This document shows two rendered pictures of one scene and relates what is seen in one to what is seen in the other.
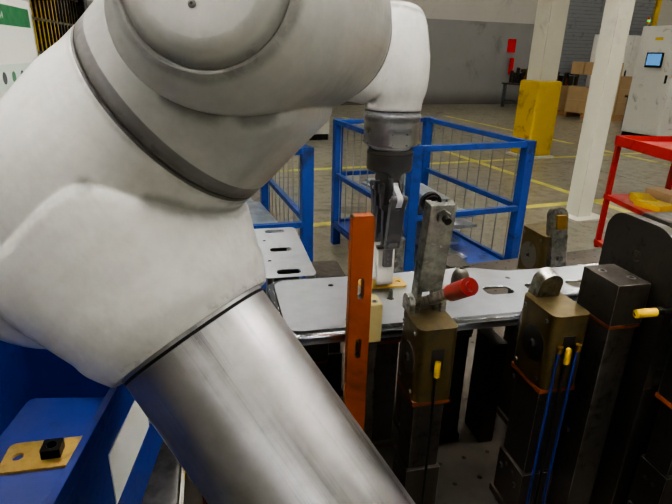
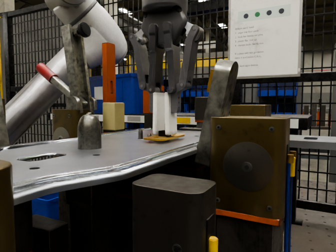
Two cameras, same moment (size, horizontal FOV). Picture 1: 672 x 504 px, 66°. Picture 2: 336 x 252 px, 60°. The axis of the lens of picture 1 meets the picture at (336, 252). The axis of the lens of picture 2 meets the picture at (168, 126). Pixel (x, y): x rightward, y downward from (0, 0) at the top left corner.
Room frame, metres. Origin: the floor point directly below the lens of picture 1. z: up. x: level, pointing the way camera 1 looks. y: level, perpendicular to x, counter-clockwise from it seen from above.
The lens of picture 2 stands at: (1.18, -0.44, 1.06)
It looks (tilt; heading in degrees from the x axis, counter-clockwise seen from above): 4 degrees down; 132
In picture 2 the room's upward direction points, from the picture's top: straight up
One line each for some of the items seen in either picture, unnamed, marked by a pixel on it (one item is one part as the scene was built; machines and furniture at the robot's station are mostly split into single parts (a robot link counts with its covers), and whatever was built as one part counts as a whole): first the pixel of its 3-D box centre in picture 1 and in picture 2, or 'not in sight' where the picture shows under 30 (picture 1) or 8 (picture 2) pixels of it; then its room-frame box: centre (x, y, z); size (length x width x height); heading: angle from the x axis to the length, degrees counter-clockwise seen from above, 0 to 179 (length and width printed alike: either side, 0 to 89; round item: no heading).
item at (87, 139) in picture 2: (459, 284); (89, 135); (0.83, -0.22, 1.02); 0.03 x 0.03 x 0.07
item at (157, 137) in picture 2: (381, 280); (165, 134); (0.85, -0.08, 1.01); 0.08 x 0.04 x 0.01; 103
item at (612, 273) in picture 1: (586, 402); not in sight; (0.65, -0.38, 0.91); 0.07 x 0.05 x 0.42; 13
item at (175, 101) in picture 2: not in sight; (180, 97); (0.88, -0.08, 1.07); 0.03 x 0.01 x 0.05; 13
